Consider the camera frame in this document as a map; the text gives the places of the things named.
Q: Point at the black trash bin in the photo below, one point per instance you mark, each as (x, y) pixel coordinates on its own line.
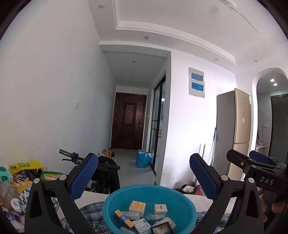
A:
(187, 189)

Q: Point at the right hand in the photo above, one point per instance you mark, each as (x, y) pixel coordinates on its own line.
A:
(275, 207)

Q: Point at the gold blue tin box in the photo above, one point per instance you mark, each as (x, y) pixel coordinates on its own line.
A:
(124, 219)

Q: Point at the blue plastic basin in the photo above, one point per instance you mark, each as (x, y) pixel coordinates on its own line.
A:
(179, 208)

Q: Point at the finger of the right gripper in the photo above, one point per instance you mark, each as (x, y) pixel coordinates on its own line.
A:
(259, 157)

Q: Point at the yellow green container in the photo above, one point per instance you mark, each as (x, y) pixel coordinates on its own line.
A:
(50, 176)

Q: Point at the white electrical panel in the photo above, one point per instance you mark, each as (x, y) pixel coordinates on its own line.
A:
(196, 83)

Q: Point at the gold refrigerator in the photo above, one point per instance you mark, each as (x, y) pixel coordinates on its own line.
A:
(233, 127)

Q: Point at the black bicycle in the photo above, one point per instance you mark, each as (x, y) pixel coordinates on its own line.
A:
(105, 179)

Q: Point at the black framed box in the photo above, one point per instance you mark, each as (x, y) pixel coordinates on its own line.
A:
(163, 228)

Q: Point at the light blue pouch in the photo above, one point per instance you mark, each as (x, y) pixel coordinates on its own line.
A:
(153, 217)

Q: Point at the white barcode box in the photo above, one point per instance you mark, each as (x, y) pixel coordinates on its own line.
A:
(160, 209)

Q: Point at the blue white ceramic bowl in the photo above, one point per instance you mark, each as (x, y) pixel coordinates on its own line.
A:
(24, 196)

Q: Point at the dark brown door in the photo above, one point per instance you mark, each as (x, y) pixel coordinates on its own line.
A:
(128, 121)

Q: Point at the white blue printed box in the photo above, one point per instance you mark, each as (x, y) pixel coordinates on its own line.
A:
(142, 226)

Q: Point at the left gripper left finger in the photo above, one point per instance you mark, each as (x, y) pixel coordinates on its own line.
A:
(41, 216)

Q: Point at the blue plastic bag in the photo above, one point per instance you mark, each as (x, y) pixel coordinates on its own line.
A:
(143, 159)

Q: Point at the yellow plastic bag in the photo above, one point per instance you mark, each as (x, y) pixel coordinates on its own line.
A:
(30, 165)

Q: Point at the orange top white box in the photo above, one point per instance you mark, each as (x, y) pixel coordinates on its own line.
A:
(137, 206)

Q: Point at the light blue small box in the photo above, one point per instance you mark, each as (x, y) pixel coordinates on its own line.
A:
(132, 215)

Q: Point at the blue plaid cloth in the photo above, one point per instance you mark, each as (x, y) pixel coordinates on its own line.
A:
(93, 213)

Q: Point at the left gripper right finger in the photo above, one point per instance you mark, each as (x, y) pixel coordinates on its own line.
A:
(246, 215)

